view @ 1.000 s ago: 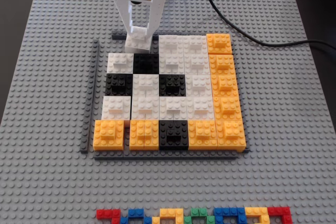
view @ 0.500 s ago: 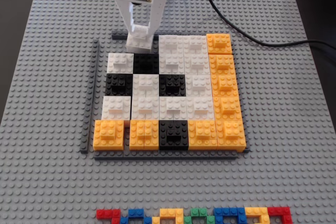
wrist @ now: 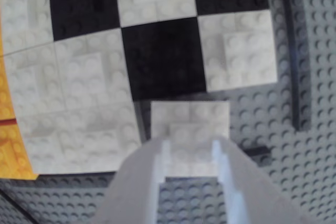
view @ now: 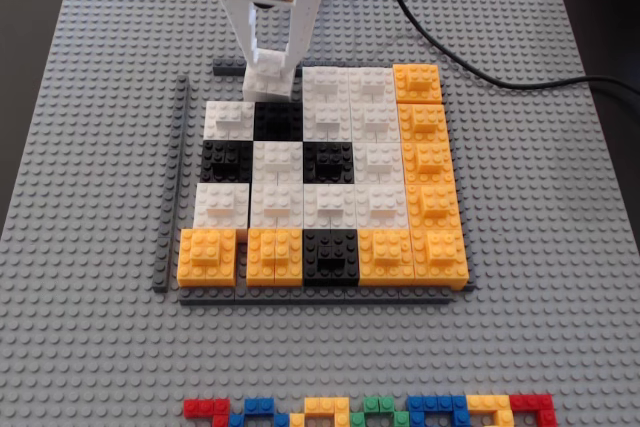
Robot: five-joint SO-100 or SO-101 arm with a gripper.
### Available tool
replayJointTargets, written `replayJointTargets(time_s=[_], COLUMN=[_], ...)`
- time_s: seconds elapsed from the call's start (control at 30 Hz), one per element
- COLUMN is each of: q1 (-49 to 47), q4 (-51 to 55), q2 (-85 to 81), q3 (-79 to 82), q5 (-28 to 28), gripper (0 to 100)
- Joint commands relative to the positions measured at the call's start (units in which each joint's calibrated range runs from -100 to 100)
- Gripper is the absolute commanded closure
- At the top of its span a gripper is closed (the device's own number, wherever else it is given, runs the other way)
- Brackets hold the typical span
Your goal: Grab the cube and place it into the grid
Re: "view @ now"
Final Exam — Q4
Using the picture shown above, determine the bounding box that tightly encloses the green Lego brick letter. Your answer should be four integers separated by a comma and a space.
348, 396, 411, 427

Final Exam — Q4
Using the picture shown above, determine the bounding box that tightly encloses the red Lego brick letter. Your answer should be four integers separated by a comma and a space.
182, 398, 232, 427
508, 393, 558, 427

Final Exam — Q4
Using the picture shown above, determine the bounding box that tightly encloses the blue Lego brick letter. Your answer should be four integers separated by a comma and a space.
407, 395, 471, 427
228, 397, 291, 427

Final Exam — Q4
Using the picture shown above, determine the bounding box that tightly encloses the black cable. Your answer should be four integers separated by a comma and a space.
379, 0, 640, 111

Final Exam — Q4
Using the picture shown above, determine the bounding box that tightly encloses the white Lego cube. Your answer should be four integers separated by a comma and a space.
354, 182, 410, 231
302, 66, 351, 104
352, 140, 405, 186
349, 101, 401, 143
192, 181, 251, 231
348, 66, 396, 104
248, 182, 305, 231
252, 140, 305, 184
242, 49, 296, 101
302, 101, 353, 143
302, 182, 358, 231
204, 100, 257, 142

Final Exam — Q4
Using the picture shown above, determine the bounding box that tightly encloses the yellow Lego brick letter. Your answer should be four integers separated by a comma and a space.
465, 394, 516, 427
288, 396, 351, 427

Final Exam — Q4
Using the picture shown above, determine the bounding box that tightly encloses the black Lego cube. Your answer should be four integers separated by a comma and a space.
302, 228, 361, 288
199, 139, 255, 184
302, 140, 355, 186
253, 100, 305, 142

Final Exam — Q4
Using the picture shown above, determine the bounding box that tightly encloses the short dark grey Lego strip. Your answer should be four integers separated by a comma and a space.
212, 57, 305, 79

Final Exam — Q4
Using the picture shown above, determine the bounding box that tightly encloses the orange Lego cube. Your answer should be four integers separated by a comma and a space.
405, 182, 462, 232
177, 227, 239, 289
410, 229, 471, 292
357, 228, 416, 288
393, 63, 445, 106
245, 227, 305, 288
397, 103, 450, 144
400, 140, 456, 186

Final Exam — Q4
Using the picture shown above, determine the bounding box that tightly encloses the grey Lego baseplate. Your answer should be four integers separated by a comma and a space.
0, 0, 640, 427

